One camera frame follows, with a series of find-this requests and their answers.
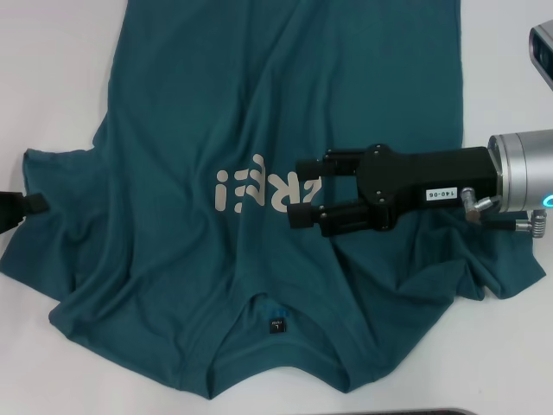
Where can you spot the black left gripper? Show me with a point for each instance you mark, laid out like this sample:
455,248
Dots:
10,209

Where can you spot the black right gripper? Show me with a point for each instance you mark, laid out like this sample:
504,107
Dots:
415,181

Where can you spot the teal t-shirt with FREE print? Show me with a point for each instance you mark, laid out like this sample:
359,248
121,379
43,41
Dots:
194,108

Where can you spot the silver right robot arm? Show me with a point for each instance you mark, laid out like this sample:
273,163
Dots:
525,173

